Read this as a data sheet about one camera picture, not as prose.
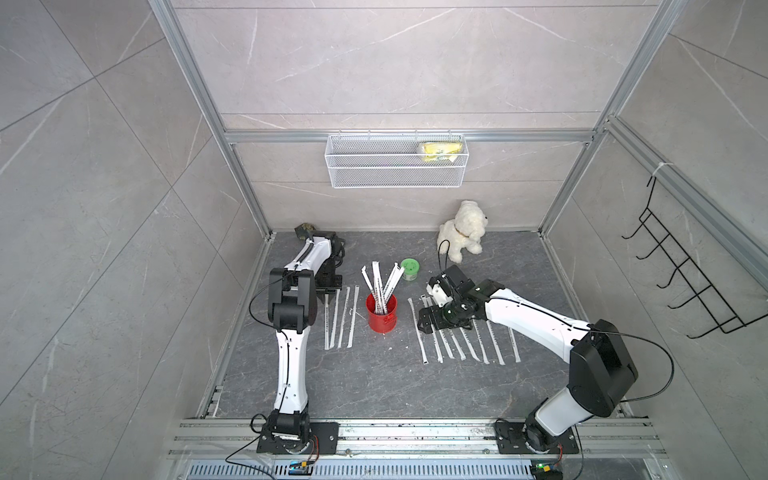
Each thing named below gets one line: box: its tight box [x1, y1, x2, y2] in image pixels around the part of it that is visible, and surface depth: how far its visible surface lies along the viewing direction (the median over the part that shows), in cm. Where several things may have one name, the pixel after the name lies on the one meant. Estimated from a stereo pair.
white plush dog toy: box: [437, 200, 489, 263], surface depth 104 cm
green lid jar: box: [400, 258, 420, 282], surface depth 106 cm
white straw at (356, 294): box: [347, 285, 359, 348], surface depth 98 cm
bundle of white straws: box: [361, 261, 405, 315], surface depth 90 cm
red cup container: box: [366, 293, 397, 334], surface depth 91 cm
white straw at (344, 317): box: [337, 286, 351, 349], surface depth 97 cm
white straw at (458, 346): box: [450, 329, 467, 361], surface depth 90 cm
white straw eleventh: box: [330, 289, 341, 349], surface depth 95 cm
